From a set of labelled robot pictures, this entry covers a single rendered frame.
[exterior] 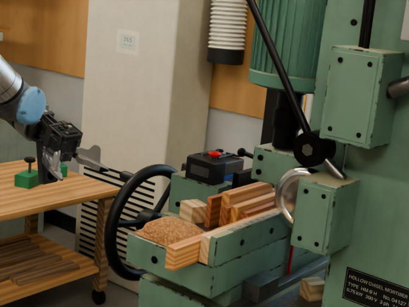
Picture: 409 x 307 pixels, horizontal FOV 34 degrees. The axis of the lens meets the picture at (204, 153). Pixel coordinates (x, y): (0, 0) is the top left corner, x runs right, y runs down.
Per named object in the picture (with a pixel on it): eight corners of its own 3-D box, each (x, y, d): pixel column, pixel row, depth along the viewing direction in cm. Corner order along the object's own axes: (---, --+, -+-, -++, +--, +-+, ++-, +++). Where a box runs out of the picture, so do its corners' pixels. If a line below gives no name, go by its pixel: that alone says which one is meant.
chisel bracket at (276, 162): (267, 180, 144) (272, 141, 142) (325, 197, 135) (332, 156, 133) (248, 186, 138) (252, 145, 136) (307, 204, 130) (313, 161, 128)
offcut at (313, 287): (316, 292, 135) (318, 276, 134) (326, 299, 132) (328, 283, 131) (299, 294, 133) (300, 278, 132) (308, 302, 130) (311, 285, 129)
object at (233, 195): (262, 209, 151) (265, 179, 149) (269, 212, 150) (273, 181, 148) (218, 225, 138) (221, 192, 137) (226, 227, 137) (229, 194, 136)
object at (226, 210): (274, 210, 152) (277, 188, 150) (280, 212, 151) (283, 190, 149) (218, 230, 135) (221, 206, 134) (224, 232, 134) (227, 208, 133)
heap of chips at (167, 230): (163, 223, 136) (165, 205, 135) (218, 243, 128) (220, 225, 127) (132, 232, 129) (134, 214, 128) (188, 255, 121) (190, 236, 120)
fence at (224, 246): (356, 202, 164) (360, 180, 163) (363, 204, 163) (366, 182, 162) (207, 265, 117) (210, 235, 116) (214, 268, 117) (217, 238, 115)
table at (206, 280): (256, 195, 183) (258, 173, 181) (359, 226, 165) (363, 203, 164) (90, 247, 136) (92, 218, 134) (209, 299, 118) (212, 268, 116)
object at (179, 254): (316, 208, 156) (319, 191, 155) (324, 210, 155) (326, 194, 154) (164, 267, 115) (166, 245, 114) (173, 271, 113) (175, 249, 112)
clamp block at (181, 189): (206, 199, 164) (209, 164, 162) (251, 214, 156) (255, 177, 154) (166, 211, 153) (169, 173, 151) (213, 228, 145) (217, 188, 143)
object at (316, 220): (314, 233, 121) (324, 169, 118) (350, 245, 117) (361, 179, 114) (288, 245, 114) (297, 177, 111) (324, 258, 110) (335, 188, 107)
